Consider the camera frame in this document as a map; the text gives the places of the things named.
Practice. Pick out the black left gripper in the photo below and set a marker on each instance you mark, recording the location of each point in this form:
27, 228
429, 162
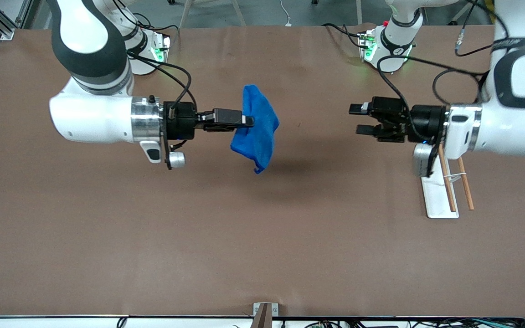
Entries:
424, 121

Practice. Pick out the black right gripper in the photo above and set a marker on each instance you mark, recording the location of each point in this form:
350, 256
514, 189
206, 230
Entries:
182, 120

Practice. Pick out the blue microfibre towel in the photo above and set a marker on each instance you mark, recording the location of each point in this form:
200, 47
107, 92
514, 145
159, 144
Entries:
258, 132

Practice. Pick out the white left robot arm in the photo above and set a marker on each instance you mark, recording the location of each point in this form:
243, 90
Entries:
517, 132

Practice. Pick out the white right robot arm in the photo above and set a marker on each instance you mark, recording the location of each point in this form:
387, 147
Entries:
94, 114

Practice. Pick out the white towel rack wooden bars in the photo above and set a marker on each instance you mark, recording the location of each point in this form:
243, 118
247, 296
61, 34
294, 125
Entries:
436, 200

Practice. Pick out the beige stand legs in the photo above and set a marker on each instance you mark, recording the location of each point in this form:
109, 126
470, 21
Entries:
239, 16

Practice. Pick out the aluminium frame profile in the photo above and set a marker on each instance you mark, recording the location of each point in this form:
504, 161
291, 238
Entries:
2, 25

